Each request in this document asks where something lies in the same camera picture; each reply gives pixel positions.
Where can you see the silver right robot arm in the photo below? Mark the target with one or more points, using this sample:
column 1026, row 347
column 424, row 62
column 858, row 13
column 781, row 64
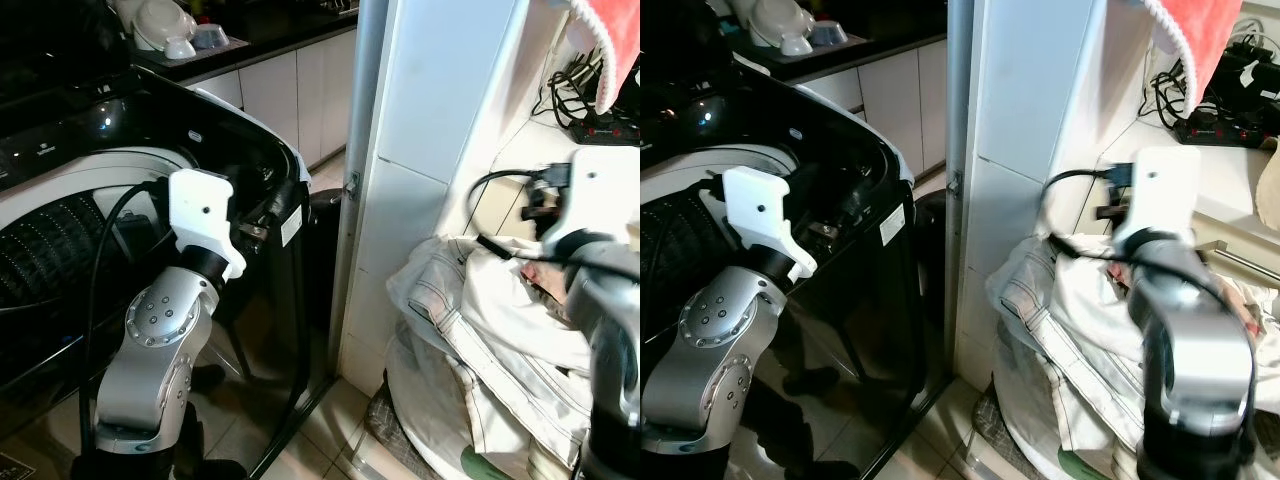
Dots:
column 1195, row 360
column 612, row 330

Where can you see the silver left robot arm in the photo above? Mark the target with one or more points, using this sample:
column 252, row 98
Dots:
column 160, row 320
column 715, row 320

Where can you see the black top-load washing machine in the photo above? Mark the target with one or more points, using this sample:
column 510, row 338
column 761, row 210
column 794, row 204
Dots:
column 275, row 310
column 890, row 310

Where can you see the black power strip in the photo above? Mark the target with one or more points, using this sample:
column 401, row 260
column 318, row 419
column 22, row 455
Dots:
column 1225, row 130
column 600, row 130

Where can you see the white kitchen cabinet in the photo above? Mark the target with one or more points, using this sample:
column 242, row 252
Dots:
column 290, row 100
column 900, row 100

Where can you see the tall white panel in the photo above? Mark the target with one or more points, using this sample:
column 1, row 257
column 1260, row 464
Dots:
column 430, row 100
column 1040, row 90

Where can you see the white fabric laundry bag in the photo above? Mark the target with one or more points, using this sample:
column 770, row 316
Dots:
column 480, row 330
column 1070, row 340

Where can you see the small white cup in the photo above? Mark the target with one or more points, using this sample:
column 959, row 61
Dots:
column 796, row 46
column 180, row 48

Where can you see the red towel with white trim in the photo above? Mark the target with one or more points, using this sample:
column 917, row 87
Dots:
column 1200, row 40
column 618, row 40

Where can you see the small clear glass cup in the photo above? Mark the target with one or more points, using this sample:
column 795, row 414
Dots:
column 828, row 35
column 212, row 38

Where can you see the dark woven floor mat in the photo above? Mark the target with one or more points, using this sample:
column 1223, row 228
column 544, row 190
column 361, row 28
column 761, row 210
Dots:
column 992, row 425
column 385, row 425

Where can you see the green item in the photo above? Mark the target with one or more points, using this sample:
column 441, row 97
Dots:
column 490, row 468
column 1085, row 468

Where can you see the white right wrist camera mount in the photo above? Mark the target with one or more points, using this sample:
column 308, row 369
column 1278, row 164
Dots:
column 602, row 190
column 1160, row 190

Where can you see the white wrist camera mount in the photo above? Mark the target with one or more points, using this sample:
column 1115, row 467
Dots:
column 1160, row 190
column 755, row 205
column 602, row 190
column 200, row 205

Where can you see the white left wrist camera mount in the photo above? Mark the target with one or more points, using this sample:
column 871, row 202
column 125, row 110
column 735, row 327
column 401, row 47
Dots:
column 755, row 205
column 200, row 205

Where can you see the beige shelf with metal rail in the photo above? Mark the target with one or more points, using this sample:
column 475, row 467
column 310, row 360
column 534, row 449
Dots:
column 1245, row 245

